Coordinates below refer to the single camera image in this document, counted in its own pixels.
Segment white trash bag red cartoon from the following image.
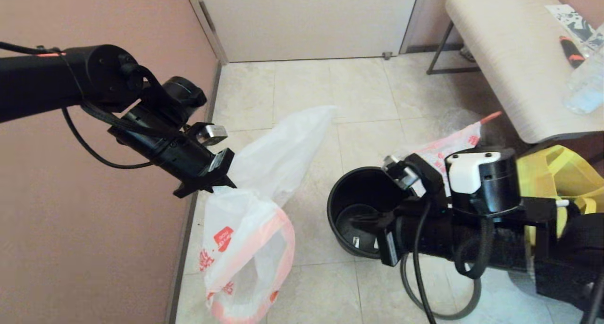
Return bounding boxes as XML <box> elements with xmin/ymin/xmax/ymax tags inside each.
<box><xmin>203</xmin><ymin>106</ymin><xmax>338</xmax><ymax>324</ymax></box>

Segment grey bin retaining ring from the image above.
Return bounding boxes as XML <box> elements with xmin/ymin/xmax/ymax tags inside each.
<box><xmin>400</xmin><ymin>253</ymin><xmax>482</xmax><ymax>321</ymax></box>

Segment white plastic bag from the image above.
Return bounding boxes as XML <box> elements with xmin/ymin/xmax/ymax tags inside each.
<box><xmin>392</xmin><ymin>111</ymin><xmax>502</xmax><ymax>185</ymax></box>

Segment black trash bin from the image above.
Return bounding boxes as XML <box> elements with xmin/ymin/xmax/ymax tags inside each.
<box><xmin>327</xmin><ymin>166</ymin><xmax>402</xmax><ymax>259</ymax></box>

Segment clear plastic bag dark contents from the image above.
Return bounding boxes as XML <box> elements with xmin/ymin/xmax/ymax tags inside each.
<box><xmin>439</xmin><ymin>108</ymin><xmax>508</xmax><ymax>150</ymax></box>

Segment yellow fabric tote bag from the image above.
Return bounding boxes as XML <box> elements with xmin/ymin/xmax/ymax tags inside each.
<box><xmin>516</xmin><ymin>145</ymin><xmax>604</xmax><ymax>247</ymax></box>

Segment white door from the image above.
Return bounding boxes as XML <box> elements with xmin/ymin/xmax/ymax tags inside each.
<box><xmin>195</xmin><ymin>0</ymin><xmax>420</xmax><ymax>63</ymax></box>

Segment beige bench metal legs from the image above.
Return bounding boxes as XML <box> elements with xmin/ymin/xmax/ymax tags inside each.
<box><xmin>427</xmin><ymin>0</ymin><xmax>604</xmax><ymax>144</ymax></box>

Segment large clear plastic bottle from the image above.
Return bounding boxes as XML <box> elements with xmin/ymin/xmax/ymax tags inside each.
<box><xmin>562</xmin><ymin>25</ymin><xmax>604</xmax><ymax>115</ymax></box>

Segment black orange utility knife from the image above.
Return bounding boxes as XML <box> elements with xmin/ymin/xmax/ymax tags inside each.
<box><xmin>558</xmin><ymin>36</ymin><xmax>584</xmax><ymax>69</ymax></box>

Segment black white printed leaflet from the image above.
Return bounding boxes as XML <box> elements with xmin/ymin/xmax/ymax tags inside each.
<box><xmin>544</xmin><ymin>5</ymin><xmax>602</xmax><ymax>48</ymax></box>

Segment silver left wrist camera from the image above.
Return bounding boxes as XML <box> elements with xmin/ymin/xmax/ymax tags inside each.
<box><xmin>197</xmin><ymin>124</ymin><xmax>228</xmax><ymax>146</ymax></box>

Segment grey wall baseboard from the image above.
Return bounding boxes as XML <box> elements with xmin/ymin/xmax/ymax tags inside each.
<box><xmin>165</xmin><ymin>62</ymin><xmax>222</xmax><ymax>324</ymax></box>

